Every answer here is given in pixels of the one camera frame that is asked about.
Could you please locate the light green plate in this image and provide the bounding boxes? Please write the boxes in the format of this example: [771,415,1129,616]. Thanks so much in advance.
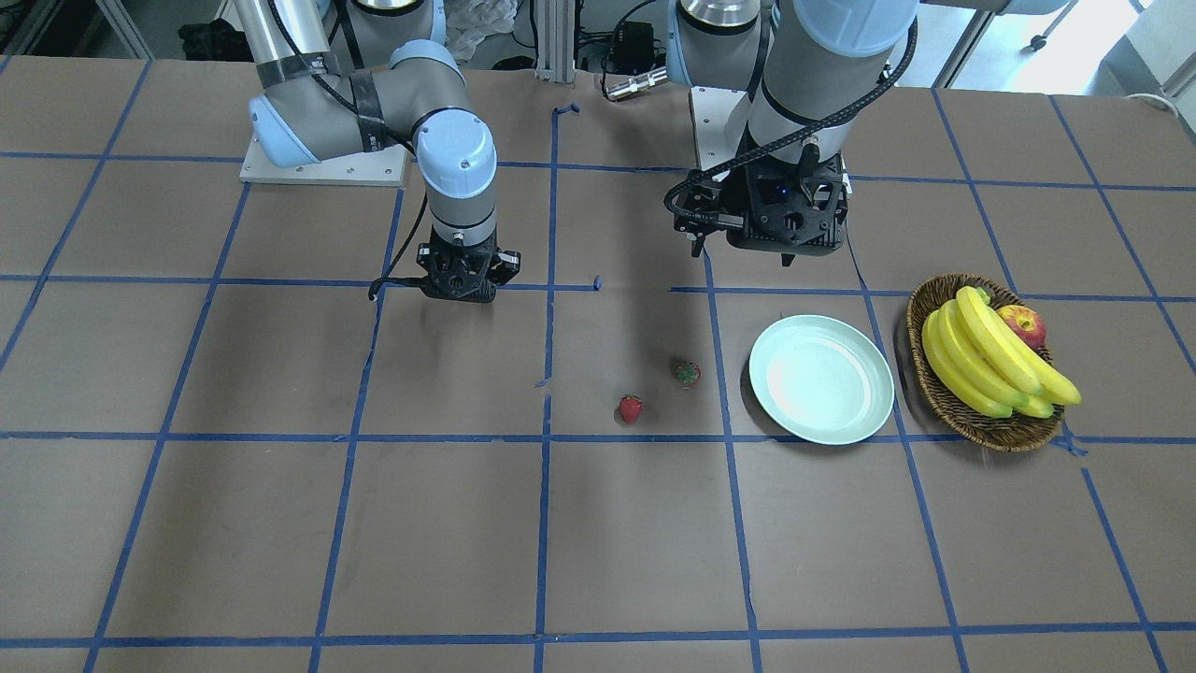
[748,314,893,446]

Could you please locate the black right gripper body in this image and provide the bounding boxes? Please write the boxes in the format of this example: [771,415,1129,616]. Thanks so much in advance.
[416,234,521,304]

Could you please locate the red strawberry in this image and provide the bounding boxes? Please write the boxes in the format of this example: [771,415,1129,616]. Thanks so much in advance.
[672,361,704,388]
[616,394,643,426]

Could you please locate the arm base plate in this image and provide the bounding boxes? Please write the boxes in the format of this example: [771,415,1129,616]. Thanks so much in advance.
[691,81,789,170]
[239,131,411,188]

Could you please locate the aluminium frame post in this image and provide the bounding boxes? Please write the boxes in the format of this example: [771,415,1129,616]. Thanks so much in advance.
[527,0,576,85]

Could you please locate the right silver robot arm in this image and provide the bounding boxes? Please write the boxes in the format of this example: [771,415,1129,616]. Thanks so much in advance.
[234,1,521,304]

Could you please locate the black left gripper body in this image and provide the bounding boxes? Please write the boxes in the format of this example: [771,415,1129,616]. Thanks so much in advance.
[665,154,848,255]

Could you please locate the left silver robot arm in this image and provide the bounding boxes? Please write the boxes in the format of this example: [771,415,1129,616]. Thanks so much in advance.
[663,1,919,265]

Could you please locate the yellow banana bunch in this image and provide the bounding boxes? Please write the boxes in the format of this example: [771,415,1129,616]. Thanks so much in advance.
[916,285,1082,421]

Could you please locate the black power adapter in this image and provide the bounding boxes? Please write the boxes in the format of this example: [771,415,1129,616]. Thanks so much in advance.
[605,22,655,77]

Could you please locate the red yellow apple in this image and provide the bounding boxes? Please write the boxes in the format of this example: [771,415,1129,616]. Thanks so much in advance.
[997,304,1047,351]

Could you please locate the brown wicker basket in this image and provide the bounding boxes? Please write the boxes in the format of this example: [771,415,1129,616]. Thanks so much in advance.
[903,273,1082,452]

